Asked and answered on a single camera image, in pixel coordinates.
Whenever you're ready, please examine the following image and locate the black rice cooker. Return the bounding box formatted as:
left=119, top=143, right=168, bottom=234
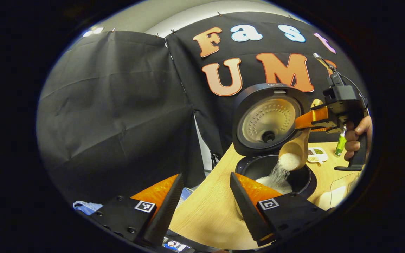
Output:
left=232, top=83, right=318, bottom=216

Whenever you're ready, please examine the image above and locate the dark printed box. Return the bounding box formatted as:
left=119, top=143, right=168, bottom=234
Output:
left=162, top=236, right=192, bottom=253

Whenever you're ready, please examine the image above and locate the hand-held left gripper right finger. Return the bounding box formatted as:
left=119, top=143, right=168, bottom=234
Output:
left=229, top=172, right=329, bottom=246

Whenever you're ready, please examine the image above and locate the pale blue object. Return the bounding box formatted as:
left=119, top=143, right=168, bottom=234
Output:
left=180, top=188, right=195, bottom=208

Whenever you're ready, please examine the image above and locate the white divided grain dish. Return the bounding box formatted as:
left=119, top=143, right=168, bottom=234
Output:
left=307, top=147, right=329, bottom=165

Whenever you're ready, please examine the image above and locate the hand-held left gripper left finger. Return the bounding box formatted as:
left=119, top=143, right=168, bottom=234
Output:
left=77, top=173, right=184, bottom=247

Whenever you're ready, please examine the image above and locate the white rice heap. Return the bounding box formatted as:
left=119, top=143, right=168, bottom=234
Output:
left=255, top=153, right=301, bottom=195

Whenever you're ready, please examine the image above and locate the wooden spoon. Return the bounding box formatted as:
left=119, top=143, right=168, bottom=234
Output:
left=279, top=99, right=324, bottom=171

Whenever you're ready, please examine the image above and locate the blue cloth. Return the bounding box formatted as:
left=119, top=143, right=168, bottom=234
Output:
left=73, top=200, right=103, bottom=215

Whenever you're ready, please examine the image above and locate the ceiling light panel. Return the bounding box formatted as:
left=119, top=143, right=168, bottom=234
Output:
left=83, top=27, right=104, bottom=37

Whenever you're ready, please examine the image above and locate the green label water bottle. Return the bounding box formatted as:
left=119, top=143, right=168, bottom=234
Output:
left=334, top=128, right=347, bottom=157

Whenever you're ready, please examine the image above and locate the black backdrop cloth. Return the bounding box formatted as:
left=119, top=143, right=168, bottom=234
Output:
left=37, top=12, right=368, bottom=211

